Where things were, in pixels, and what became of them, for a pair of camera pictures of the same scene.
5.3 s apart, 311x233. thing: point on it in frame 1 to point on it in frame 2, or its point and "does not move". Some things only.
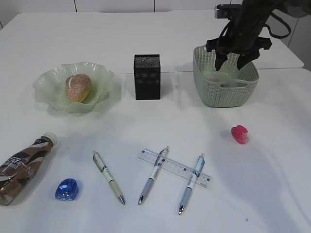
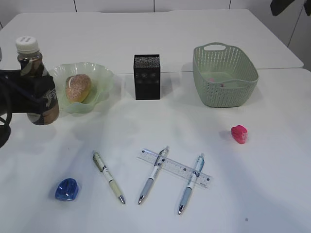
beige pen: x=102 y=167 does not move
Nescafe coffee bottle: x=16 y=172 to x=30 y=61
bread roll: x=78 y=88 does not move
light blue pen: x=195 y=175 does not move
